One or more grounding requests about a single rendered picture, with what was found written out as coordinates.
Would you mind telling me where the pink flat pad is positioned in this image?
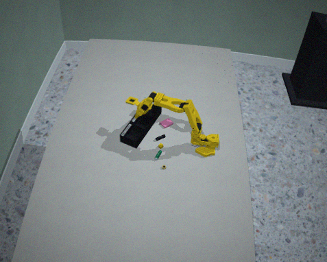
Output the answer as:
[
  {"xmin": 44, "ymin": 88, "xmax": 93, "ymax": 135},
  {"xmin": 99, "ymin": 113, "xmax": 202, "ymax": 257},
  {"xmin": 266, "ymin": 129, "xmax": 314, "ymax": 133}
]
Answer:
[{"xmin": 160, "ymin": 118, "xmax": 173, "ymax": 128}]

